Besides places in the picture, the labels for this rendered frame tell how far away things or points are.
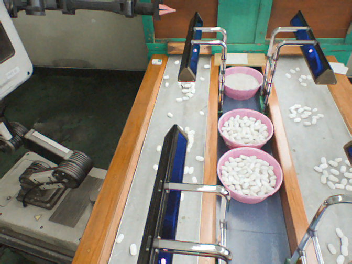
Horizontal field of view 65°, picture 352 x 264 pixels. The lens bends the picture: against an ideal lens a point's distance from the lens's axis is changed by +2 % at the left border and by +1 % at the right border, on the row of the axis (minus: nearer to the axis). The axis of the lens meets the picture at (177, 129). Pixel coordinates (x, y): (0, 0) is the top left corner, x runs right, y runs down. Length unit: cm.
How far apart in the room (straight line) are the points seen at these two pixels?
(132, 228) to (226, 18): 138
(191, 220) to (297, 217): 38
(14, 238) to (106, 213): 74
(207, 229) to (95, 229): 40
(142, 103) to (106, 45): 168
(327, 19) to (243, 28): 49
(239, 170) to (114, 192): 53
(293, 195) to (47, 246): 118
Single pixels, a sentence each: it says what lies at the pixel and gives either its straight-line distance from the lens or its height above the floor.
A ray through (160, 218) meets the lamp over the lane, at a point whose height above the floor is 111.
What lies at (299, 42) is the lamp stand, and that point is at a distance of 140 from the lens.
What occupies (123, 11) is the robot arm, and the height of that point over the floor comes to 119.
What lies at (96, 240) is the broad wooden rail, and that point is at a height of 77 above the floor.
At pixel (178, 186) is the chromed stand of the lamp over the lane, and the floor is 112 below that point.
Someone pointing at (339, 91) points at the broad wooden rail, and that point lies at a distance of 179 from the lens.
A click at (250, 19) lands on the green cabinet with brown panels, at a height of 100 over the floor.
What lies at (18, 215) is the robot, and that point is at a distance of 166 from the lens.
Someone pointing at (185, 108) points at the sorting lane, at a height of 74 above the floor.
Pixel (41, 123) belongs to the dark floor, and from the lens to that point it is 296.
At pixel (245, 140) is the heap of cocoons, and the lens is 136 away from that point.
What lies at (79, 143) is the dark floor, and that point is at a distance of 258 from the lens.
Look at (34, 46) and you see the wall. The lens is 359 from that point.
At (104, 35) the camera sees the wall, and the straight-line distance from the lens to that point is 312.
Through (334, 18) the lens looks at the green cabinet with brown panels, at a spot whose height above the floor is 100.
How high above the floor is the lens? 169
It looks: 43 degrees down
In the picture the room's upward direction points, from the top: 4 degrees counter-clockwise
